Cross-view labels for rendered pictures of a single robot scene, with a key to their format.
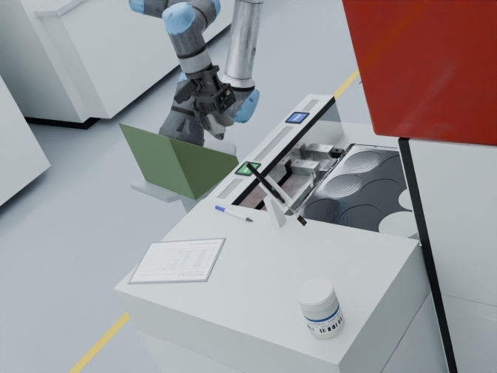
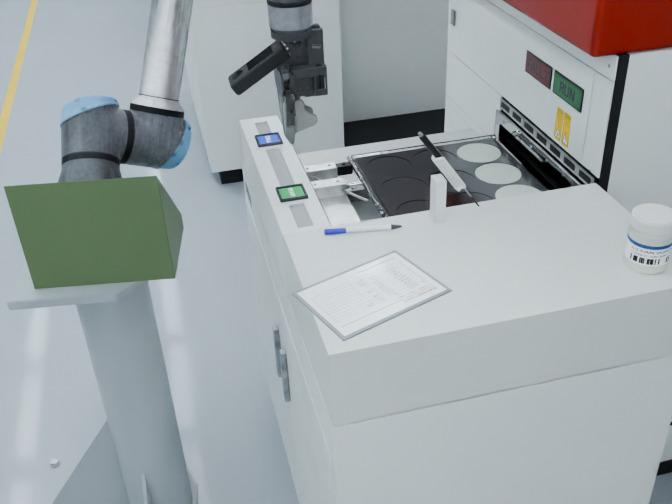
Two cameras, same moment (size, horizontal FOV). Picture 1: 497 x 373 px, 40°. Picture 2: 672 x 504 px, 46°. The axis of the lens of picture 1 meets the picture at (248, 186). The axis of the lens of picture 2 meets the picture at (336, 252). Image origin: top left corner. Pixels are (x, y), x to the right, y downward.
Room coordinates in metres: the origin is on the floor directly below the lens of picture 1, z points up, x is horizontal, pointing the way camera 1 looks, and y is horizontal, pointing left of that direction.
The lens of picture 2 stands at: (0.86, 1.14, 1.71)
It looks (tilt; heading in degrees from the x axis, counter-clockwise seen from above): 33 degrees down; 300
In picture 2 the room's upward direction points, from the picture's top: 3 degrees counter-clockwise
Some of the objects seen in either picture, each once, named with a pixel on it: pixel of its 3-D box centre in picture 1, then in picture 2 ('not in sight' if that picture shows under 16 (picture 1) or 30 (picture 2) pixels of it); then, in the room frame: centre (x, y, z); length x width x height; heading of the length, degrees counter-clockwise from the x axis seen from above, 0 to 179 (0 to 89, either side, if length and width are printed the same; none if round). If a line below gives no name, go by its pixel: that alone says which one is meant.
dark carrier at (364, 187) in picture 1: (379, 192); (451, 181); (1.39, -0.30, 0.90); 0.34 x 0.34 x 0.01; 42
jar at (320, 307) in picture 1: (321, 308); (650, 238); (0.95, -0.05, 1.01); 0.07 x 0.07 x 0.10
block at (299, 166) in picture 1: (305, 167); (326, 188); (1.62, -0.17, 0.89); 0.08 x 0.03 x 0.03; 42
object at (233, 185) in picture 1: (279, 163); (282, 195); (1.70, -0.11, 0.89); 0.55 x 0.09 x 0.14; 132
